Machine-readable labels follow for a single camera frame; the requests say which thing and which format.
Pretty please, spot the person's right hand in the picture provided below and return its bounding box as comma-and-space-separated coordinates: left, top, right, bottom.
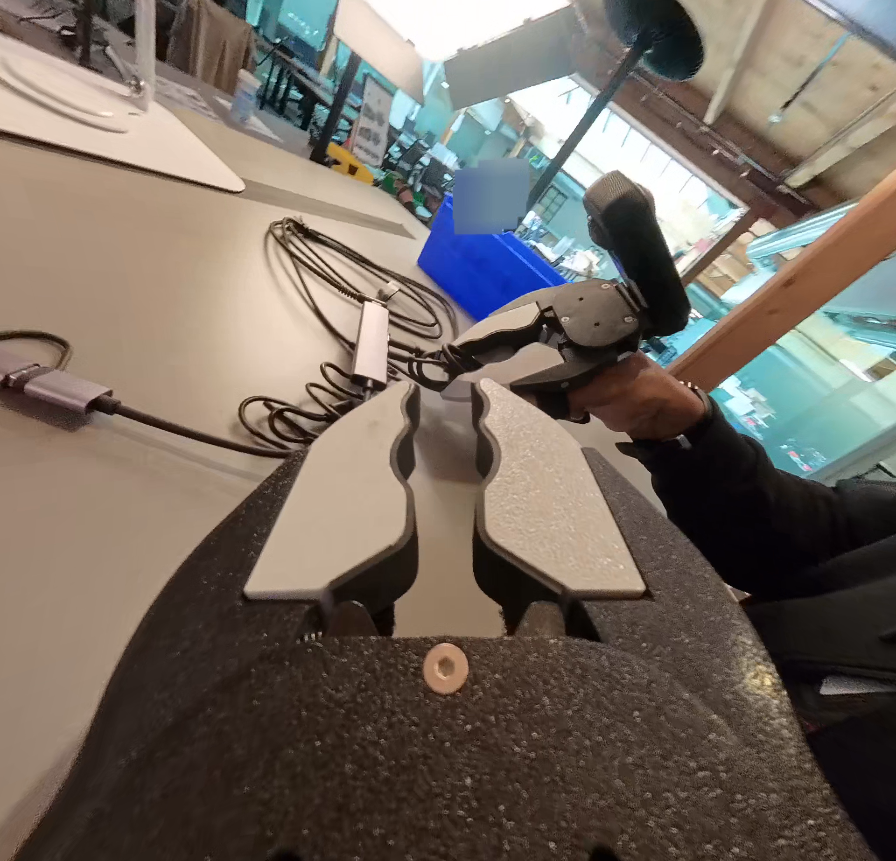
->
567, 350, 708, 449

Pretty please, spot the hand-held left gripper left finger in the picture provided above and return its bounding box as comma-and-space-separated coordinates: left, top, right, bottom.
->
243, 381, 421, 634

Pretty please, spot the white stand with poles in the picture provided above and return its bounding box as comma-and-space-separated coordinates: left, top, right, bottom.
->
0, 0, 246, 193

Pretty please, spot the wristwatch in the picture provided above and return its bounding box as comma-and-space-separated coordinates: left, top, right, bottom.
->
675, 380, 714, 452

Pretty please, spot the black smooth cable bundle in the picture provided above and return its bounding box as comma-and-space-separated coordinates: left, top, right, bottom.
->
105, 346, 485, 459

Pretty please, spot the black braided USB-C cable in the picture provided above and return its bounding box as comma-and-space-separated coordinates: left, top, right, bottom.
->
265, 216, 459, 368

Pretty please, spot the translucent bottle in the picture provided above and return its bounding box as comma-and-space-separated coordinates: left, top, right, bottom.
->
230, 70, 262, 123

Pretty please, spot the person's black clothing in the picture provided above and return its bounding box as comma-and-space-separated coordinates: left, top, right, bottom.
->
728, 476, 896, 861

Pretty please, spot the grey USB adapter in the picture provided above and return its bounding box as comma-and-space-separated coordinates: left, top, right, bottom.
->
0, 329, 116, 417

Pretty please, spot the yellow plastic object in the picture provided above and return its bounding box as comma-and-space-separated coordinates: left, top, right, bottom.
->
325, 142, 375, 186

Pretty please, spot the grey slim USB hub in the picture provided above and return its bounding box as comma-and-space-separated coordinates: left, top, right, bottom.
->
349, 300, 392, 387

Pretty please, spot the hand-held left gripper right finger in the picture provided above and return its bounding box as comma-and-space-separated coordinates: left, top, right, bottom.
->
471, 377, 648, 627

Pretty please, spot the wooden beam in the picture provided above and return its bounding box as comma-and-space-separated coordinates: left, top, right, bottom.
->
668, 171, 896, 393

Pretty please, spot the blue plastic bin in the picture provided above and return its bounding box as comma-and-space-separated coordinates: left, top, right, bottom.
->
418, 192, 569, 323

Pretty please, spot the black round pedestal stand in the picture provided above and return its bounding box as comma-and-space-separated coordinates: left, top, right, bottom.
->
528, 0, 704, 211

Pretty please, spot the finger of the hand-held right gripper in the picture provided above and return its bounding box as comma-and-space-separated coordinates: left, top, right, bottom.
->
440, 342, 568, 401
448, 286, 569, 368

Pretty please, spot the standing sign board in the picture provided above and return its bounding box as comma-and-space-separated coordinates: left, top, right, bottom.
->
350, 76, 393, 169

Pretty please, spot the beige jacket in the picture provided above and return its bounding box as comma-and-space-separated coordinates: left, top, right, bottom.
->
167, 0, 258, 95

